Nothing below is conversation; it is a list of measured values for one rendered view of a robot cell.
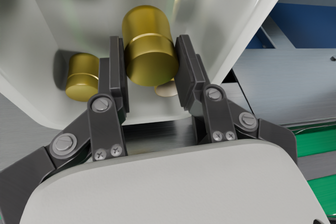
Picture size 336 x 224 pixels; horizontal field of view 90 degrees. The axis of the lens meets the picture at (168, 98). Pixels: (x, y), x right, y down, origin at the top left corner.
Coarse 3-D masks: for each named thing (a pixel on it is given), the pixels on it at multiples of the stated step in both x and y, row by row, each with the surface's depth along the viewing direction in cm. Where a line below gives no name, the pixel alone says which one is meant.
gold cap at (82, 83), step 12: (72, 60) 18; (84, 60) 18; (96, 60) 19; (72, 72) 17; (84, 72) 17; (96, 72) 18; (72, 84) 17; (84, 84) 17; (96, 84) 18; (72, 96) 18; (84, 96) 18
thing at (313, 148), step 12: (312, 132) 21; (324, 132) 21; (300, 144) 20; (312, 144) 20; (324, 144) 20; (300, 156) 19; (312, 156) 19; (324, 156) 20; (300, 168) 18; (312, 168) 19; (324, 168) 19; (312, 180) 18; (324, 180) 18; (324, 192) 17; (324, 204) 16
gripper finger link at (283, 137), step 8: (264, 120) 9; (264, 128) 9; (272, 128) 9; (280, 128) 9; (240, 136) 9; (248, 136) 9; (256, 136) 9; (264, 136) 9; (272, 136) 9; (280, 136) 9; (288, 136) 9; (280, 144) 8; (288, 144) 8; (296, 144) 8; (288, 152) 8; (296, 152) 8; (296, 160) 8
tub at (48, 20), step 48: (0, 0) 10; (48, 0) 14; (96, 0) 14; (144, 0) 15; (192, 0) 16; (240, 0) 11; (0, 48) 10; (48, 48) 16; (96, 48) 19; (240, 48) 12; (48, 96) 16; (144, 96) 21
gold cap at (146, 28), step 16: (128, 16) 11; (144, 16) 11; (160, 16) 11; (128, 32) 11; (144, 32) 10; (160, 32) 10; (128, 48) 10; (144, 48) 9; (160, 48) 9; (128, 64) 10; (144, 64) 10; (160, 64) 10; (176, 64) 10; (144, 80) 11; (160, 80) 11
